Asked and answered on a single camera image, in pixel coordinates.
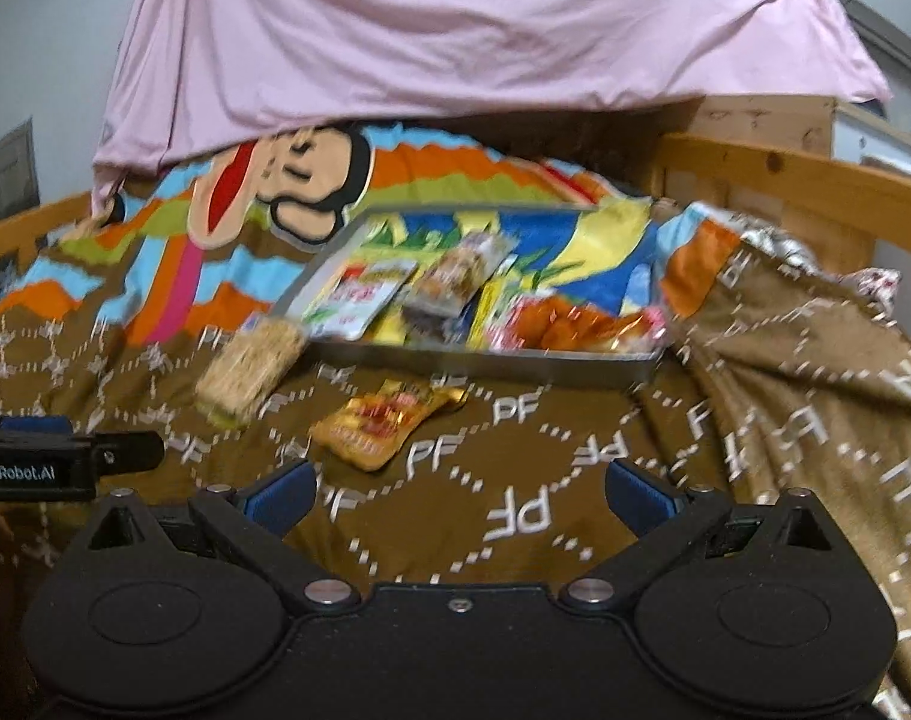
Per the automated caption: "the printed monkey blanket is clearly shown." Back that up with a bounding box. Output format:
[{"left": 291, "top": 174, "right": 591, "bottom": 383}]
[{"left": 0, "top": 124, "right": 911, "bottom": 720}]

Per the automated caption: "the wooden bed frame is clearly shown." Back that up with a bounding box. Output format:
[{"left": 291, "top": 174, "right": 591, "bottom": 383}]
[{"left": 0, "top": 94, "right": 911, "bottom": 275}]

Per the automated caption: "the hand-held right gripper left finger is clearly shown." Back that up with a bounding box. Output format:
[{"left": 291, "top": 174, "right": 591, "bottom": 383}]
[{"left": 73, "top": 460, "right": 355, "bottom": 612}]

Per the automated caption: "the golden red snack packet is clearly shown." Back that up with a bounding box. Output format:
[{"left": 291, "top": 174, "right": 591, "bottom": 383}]
[{"left": 309, "top": 379, "right": 472, "bottom": 473}]

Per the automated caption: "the grey wall panel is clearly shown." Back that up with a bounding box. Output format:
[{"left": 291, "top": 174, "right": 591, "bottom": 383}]
[{"left": 0, "top": 118, "right": 40, "bottom": 230}]

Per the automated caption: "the metal tray with cartoon print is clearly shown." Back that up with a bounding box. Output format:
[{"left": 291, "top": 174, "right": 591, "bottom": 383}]
[{"left": 271, "top": 202, "right": 670, "bottom": 391}]

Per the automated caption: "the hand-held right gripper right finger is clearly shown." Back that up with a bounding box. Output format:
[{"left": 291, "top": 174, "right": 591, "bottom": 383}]
[{"left": 561, "top": 459, "right": 839, "bottom": 608}]

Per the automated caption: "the white red patterned cloth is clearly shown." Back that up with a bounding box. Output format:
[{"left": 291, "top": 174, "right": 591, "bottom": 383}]
[{"left": 849, "top": 266, "right": 903, "bottom": 316}]

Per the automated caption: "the white cabinet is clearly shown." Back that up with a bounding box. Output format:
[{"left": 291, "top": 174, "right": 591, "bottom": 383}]
[{"left": 831, "top": 0, "right": 911, "bottom": 185}]

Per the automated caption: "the clear packet of brown snack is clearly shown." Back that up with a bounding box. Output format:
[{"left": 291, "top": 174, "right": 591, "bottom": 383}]
[{"left": 403, "top": 232, "right": 517, "bottom": 316}]

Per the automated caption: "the grain bar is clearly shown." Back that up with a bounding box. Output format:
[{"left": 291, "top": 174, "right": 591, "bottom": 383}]
[{"left": 194, "top": 315, "right": 310, "bottom": 428}]

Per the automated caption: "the white green snack packet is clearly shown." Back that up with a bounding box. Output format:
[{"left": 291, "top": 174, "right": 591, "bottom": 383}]
[{"left": 301, "top": 259, "right": 419, "bottom": 338}]

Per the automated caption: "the yellow green snack packet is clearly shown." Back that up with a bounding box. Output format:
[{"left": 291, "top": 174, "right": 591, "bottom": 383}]
[{"left": 373, "top": 270, "right": 524, "bottom": 350}]

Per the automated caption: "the bag of orange snacks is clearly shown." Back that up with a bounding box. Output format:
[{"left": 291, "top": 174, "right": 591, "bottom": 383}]
[{"left": 489, "top": 292, "right": 670, "bottom": 357}]

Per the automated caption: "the pink bed sheet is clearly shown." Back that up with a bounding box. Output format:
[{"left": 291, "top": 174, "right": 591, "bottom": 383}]
[{"left": 91, "top": 0, "right": 895, "bottom": 215}]

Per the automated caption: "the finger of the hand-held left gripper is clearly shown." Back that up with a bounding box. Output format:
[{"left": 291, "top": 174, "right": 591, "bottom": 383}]
[
  {"left": 0, "top": 414, "right": 77, "bottom": 436},
  {"left": 95, "top": 431, "right": 166, "bottom": 475}
]

